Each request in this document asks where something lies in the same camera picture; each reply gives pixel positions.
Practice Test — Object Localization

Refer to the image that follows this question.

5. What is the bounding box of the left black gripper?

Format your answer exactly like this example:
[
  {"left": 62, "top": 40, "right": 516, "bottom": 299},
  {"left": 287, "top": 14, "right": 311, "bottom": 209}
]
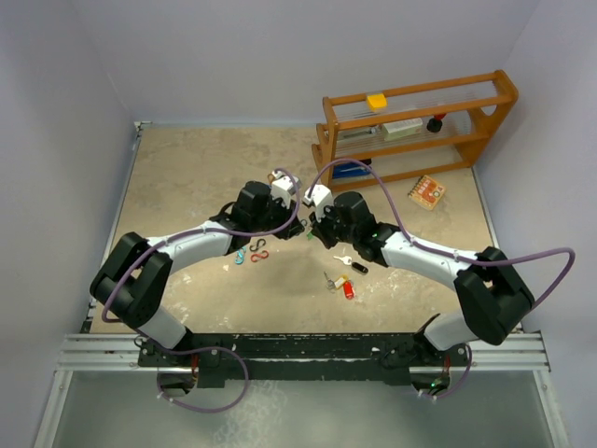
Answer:
[{"left": 250, "top": 195, "right": 303, "bottom": 241}]

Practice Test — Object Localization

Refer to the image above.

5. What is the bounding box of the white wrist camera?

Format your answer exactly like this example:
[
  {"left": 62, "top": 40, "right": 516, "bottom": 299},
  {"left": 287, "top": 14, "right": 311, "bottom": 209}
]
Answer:
[
  {"left": 270, "top": 170, "right": 302, "bottom": 209},
  {"left": 302, "top": 184, "right": 334, "bottom": 222}
]

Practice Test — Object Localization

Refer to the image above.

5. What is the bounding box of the aluminium rail frame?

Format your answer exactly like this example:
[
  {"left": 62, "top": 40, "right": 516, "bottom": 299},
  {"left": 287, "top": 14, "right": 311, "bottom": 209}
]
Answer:
[{"left": 54, "top": 120, "right": 552, "bottom": 374}]

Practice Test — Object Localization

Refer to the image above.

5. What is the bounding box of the key with red tag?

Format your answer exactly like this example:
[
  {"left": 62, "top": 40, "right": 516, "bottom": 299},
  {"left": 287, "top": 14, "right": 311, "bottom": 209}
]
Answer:
[{"left": 342, "top": 280, "right": 355, "bottom": 300}]

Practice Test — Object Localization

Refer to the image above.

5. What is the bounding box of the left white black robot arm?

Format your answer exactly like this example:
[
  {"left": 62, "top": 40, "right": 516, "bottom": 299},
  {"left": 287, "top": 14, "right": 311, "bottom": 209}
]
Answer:
[{"left": 90, "top": 176, "right": 304, "bottom": 368}]

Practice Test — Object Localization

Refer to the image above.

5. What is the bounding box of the red black bottle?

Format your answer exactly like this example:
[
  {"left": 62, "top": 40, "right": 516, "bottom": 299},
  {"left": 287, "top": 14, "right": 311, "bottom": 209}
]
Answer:
[{"left": 426, "top": 114, "right": 446, "bottom": 133}]

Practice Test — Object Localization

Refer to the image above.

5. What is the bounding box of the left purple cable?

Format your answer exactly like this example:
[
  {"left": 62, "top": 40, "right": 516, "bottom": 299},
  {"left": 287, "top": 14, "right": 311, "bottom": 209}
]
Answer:
[{"left": 101, "top": 167, "right": 302, "bottom": 413}]

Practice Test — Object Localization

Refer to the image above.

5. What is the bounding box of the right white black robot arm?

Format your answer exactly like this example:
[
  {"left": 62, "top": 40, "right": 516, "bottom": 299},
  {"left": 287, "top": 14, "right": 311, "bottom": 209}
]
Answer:
[{"left": 303, "top": 185, "right": 535, "bottom": 365}]

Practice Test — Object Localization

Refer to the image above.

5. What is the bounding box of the white box on shelf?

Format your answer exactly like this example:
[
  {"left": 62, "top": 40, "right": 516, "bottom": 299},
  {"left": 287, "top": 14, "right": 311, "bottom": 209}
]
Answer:
[{"left": 382, "top": 118, "right": 423, "bottom": 141}]

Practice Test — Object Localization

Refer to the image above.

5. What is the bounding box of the key with yellow tag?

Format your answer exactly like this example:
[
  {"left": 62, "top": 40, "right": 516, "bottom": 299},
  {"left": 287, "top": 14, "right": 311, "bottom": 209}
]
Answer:
[{"left": 324, "top": 272, "right": 349, "bottom": 291}]

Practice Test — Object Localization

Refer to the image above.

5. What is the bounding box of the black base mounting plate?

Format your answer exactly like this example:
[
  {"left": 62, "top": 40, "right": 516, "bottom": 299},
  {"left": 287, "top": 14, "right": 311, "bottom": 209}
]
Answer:
[{"left": 135, "top": 332, "right": 471, "bottom": 389}]

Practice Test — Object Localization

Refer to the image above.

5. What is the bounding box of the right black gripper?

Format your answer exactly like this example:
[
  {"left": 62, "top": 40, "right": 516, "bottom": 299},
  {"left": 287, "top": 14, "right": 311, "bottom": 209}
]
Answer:
[{"left": 310, "top": 202, "right": 358, "bottom": 250}]

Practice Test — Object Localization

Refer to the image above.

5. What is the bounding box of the light blue S carabiner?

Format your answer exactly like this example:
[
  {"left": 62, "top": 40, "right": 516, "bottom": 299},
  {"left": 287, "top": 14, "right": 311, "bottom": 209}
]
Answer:
[{"left": 234, "top": 247, "right": 246, "bottom": 265}]

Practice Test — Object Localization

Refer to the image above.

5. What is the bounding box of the red S carabiner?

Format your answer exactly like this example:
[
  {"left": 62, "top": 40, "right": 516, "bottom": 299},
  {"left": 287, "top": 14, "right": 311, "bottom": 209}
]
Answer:
[{"left": 250, "top": 250, "right": 270, "bottom": 262}]

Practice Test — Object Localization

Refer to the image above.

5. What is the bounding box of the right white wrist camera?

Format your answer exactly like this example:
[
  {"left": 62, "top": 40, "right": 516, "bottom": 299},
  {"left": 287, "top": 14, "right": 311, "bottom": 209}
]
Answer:
[{"left": 302, "top": 184, "right": 334, "bottom": 222}]

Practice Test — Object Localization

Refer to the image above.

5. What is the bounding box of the yellow cap container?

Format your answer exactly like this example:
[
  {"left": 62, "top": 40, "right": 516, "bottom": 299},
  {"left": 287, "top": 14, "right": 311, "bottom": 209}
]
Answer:
[{"left": 366, "top": 93, "right": 388, "bottom": 112}]

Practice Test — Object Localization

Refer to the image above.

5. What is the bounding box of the key with black tag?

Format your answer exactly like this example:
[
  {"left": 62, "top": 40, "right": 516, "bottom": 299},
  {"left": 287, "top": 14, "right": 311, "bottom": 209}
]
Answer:
[{"left": 334, "top": 256, "right": 368, "bottom": 274}]

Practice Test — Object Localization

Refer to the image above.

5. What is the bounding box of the purple cable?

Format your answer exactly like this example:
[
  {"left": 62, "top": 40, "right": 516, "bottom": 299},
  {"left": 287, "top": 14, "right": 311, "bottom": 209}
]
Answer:
[
  {"left": 101, "top": 167, "right": 302, "bottom": 413},
  {"left": 310, "top": 158, "right": 577, "bottom": 402}
]

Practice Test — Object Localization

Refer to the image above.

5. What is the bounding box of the black S carabiner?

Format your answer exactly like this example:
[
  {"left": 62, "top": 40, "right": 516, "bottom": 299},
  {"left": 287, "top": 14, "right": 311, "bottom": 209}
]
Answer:
[{"left": 249, "top": 238, "right": 267, "bottom": 253}]

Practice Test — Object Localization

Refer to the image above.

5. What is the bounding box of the wooden shelf rack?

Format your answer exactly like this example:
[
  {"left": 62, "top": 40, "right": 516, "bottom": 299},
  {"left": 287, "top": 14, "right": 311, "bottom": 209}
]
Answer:
[{"left": 312, "top": 70, "right": 519, "bottom": 191}]

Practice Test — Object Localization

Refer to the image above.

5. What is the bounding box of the blue handled tool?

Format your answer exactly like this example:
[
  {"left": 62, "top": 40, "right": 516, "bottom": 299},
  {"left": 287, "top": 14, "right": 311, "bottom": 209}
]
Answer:
[{"left": 332, "top": 162, "right": 369, "bottom": 179}]

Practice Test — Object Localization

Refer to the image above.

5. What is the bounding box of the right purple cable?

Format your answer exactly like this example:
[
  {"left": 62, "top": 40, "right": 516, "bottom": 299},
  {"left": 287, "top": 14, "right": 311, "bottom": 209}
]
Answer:
[{"left": 310, "top": 158, "right": 577, "bottom": 402}]

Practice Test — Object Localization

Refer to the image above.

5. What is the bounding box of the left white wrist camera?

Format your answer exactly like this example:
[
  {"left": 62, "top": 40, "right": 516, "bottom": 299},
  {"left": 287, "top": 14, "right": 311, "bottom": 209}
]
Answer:
[{"left": 270, "top": 170, "right": 302, "bottom": 209}]

